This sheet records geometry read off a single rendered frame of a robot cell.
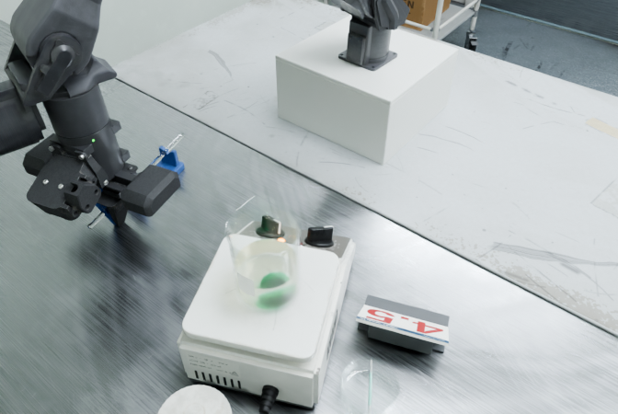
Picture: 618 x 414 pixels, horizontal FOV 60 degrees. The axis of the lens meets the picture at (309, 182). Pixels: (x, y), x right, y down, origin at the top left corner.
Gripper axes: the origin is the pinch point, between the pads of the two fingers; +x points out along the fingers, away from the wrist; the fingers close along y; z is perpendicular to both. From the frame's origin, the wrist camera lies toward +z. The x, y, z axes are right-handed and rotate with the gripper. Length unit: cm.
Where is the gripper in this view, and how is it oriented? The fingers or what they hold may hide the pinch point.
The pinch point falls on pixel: (111, 203)
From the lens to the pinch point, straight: 69.7
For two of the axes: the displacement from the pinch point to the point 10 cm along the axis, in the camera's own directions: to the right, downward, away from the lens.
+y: 9.0, 2.7, -3.3
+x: 0.2, 7.4, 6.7
